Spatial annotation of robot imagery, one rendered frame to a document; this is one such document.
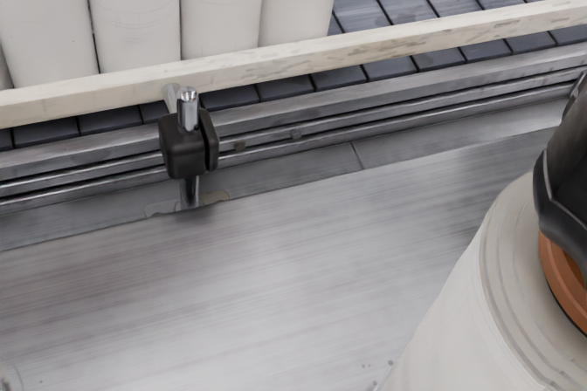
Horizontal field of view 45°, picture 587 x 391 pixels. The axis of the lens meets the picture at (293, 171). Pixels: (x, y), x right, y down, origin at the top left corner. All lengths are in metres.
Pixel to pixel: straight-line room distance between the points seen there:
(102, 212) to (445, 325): 0.29
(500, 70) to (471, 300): 0.34
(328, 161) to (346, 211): 0.09
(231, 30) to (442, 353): 0.26
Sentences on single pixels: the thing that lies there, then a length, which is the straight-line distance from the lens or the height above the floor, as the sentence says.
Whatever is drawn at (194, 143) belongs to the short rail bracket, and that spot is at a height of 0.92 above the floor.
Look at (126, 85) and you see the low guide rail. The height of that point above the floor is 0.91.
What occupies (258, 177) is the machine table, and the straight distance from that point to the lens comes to 0.49.
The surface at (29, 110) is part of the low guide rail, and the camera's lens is 0.43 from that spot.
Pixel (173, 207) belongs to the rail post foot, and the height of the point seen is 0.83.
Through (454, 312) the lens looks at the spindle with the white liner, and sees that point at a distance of 0.22.
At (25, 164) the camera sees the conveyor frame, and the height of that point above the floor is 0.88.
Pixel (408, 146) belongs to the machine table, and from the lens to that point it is 0.52.
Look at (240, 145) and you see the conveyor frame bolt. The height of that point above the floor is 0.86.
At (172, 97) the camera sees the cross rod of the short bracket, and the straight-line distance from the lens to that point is 0.42.
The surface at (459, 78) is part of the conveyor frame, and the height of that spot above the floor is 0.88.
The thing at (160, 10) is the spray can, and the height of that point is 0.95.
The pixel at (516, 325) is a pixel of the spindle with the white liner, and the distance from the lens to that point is 0.19.
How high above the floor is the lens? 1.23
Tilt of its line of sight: 54 degrees down
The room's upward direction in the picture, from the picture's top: 11 degrees clockwise
